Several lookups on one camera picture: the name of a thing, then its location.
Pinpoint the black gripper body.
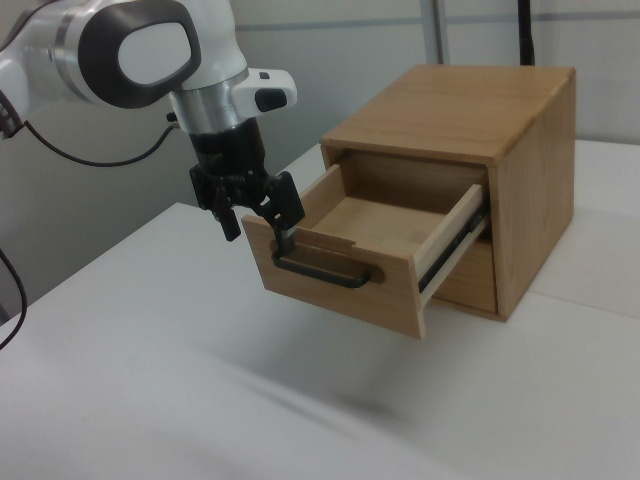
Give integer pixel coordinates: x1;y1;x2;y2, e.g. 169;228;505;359
188;118;275;210

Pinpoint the wooden drawer with handle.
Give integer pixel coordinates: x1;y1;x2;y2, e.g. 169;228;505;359
241;149;490;343

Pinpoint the black metal drawer slide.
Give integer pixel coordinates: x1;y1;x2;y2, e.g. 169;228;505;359
417;205;489;294

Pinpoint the pale wooden drawer cabinet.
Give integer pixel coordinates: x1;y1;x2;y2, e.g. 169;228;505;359
319;63;577;323

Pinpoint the black vertical pole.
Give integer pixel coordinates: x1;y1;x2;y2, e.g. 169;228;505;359
516;0;539;66

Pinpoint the black metal drawer handle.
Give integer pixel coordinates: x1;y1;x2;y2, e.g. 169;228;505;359
269;239;373;291

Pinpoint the black hanging robot cable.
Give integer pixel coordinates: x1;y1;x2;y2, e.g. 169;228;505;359
0;117;181;351

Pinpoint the grey partition frame post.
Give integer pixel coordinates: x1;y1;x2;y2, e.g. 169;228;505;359
428;0;452;67

